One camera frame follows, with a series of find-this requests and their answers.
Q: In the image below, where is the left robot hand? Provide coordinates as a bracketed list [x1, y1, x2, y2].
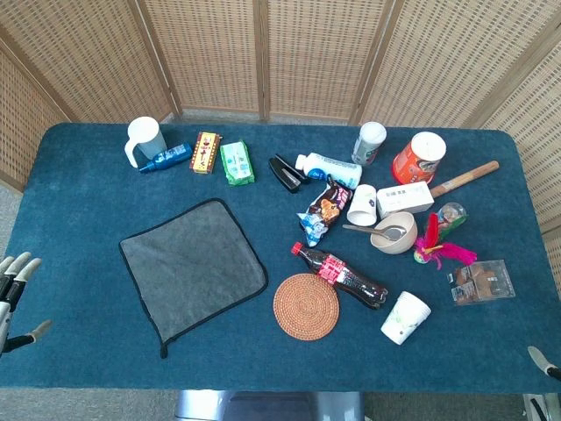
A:
[0, 252, 53, 356]

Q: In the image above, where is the grey and blue cloth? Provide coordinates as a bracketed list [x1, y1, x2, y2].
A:
[118, 197, 269, 360]

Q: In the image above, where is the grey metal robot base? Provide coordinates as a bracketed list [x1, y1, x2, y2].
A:
[174, 389, 366, 421]

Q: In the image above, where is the woven bamboo screen panel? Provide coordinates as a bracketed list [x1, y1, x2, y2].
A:
[0, 0, 183, 126]
[350, 0, 561, 131]
[479, 39, 561, 282]
[258, 0, 398, 124]
[129, 0, 269, 122]
[0, 47, 71, 194]

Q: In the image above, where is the blue spray bottle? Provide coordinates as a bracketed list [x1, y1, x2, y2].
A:
[138, 141, 194, 175]

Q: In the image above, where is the red and yellow box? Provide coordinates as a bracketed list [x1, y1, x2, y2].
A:
[188, 131, 222, 175]

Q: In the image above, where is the blue carpet table cover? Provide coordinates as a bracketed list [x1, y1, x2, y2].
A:
[0, 122, 561, 394]

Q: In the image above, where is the green wet wipes pack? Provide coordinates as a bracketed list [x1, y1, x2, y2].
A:
[219, 139, 256, 187]

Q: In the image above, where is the black stapler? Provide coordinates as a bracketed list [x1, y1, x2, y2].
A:
[268, 153, 311, 194]

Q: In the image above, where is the round woven rattan coaster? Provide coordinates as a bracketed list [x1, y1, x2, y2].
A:
[273, 272, 341, 342]

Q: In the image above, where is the brown and blue snack bag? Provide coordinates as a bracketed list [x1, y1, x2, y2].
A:
[296, 174, 354, 248]

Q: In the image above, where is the cola bottle with red label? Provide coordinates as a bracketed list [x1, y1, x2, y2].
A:
[291, 241, 389, 310]

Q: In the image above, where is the white bottle with blue label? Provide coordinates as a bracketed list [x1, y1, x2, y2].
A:
[295, 152, 364, 190]

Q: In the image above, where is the small white paper cup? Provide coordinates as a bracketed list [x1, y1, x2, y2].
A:
[346, 183, 379, 227]

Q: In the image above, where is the beige bowl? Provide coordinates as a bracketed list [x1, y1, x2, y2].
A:
[370, 211, 419, 255]

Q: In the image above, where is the white and green canister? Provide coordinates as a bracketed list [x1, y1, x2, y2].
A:
[352, 121, 387, 166]

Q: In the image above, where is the beige spoon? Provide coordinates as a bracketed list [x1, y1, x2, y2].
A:
[342, 224, 408, 242]

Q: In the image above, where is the paper cup with green print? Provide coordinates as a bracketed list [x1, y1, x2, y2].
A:
[380, 290, 432, 346]

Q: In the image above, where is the white cardboard box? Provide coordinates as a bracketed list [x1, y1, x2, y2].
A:
[376, 181, 436, 219]

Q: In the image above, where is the orange instant noodle cup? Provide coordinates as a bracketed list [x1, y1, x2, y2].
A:
[392, 131, 447, 185]

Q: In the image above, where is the pink feather shuttlecock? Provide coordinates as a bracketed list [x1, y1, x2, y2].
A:
[414, 212, 478, 270]

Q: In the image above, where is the small clear wrapped jar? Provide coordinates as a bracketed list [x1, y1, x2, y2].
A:
[437, 202, 468, 240]

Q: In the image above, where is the clear plastic snack box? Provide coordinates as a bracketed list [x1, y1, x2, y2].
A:
[446, 259, 516, 307]

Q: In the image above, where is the white mug with handle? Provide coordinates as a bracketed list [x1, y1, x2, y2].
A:
[124, 116, 168, 168]

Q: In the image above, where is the wooden handled brush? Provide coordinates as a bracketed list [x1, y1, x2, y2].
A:
[429, 160, 501, 199]

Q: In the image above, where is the white equipment with black cable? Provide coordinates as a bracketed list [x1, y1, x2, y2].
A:
[522, 393, 561, 421]

